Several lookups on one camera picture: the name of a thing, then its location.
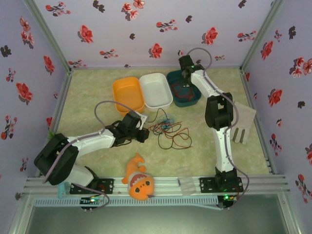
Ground thin blue cable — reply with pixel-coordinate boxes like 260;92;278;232
156;114;173;130

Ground left arm grey cable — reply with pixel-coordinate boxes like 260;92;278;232
42;100;134;211

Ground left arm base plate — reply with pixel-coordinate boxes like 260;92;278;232
70;177;115;195

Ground left controller board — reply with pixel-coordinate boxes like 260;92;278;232
80;196;103;205

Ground left aluminium corner post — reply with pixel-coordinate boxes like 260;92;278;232
23;0;73;72

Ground right aluminium corner post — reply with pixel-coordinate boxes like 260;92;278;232
239;0;286;72

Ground right aluminium side rail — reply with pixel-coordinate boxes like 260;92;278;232
240;69;277;175

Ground thin red cable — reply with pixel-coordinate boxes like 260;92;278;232
170;81;196;101

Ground left aluminium side rail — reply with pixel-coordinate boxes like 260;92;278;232
36;70;73;178

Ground aluminium side rail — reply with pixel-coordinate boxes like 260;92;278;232
240;69;277;175
36;70;73;178

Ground orange plush fish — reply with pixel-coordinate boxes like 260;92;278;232
121;153;155;201

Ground aluminium front rail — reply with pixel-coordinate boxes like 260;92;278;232
23;174;290;195

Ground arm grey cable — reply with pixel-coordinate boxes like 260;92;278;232
42;100;134;211
189;48;250;210

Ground clear plastic container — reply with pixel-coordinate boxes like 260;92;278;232
176;167;197;195

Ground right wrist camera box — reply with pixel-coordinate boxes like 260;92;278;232
178;55;194;71

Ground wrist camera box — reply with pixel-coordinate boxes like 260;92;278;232
178;55;194;71
121;112;149;129

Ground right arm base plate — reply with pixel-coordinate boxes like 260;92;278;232
199;177;244;194

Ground white slotted cable duct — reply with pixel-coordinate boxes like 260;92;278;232
33;196;224;210

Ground orange plastic bin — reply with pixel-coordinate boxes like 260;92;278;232
112;77;146;117

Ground aluminium corner post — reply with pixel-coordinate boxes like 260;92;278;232
239;0;286;72
23;0;73;72

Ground teal plastic bin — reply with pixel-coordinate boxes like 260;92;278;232
166;69;202;108

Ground white plastic bin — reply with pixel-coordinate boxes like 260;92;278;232
139;72;174;112

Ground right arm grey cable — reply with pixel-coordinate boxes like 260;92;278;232
189;48;250;210

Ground red and black cables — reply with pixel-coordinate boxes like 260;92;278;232
149;121;194;149

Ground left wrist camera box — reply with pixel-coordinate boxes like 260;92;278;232
121;112;149;129

